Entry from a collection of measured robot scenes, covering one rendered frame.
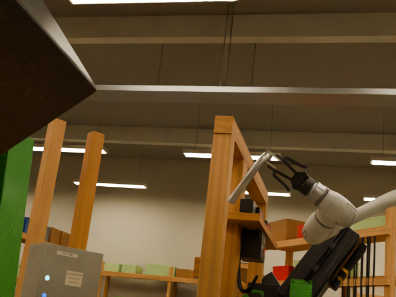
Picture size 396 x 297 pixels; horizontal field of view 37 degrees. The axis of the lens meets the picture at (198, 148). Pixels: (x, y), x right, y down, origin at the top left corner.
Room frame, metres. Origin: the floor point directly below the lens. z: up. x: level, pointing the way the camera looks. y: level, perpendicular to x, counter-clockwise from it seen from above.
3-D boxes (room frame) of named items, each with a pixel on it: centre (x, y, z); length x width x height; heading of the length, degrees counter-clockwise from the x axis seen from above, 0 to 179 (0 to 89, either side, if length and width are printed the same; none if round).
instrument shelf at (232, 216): (3.40, -0.34, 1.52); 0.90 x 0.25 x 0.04; 165
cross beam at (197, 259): (3.43, -0.23, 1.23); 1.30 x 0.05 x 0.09; 165
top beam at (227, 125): (3.41, -0.30, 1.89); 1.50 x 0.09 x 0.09; 165
